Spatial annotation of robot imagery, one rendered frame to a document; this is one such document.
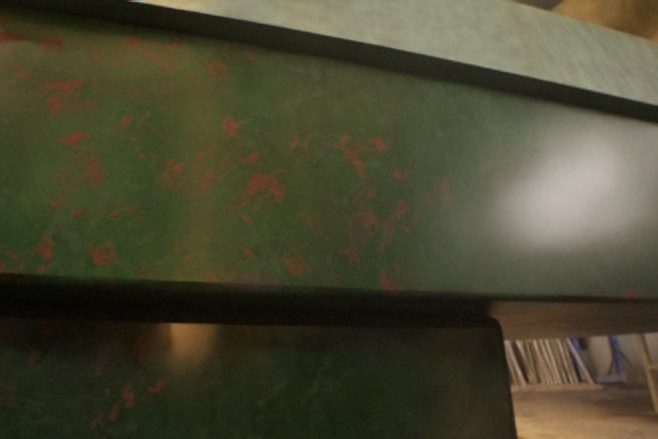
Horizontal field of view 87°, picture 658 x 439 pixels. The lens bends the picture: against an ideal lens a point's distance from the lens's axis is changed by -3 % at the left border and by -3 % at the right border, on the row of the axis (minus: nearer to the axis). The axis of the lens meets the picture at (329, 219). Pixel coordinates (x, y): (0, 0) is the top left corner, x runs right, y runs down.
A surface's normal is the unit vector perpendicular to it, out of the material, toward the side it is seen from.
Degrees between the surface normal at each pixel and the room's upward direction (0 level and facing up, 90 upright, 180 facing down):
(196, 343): 90
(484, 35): 90
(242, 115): 90
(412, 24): 90
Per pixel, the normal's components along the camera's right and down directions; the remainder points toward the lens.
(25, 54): 0.23, -0.34
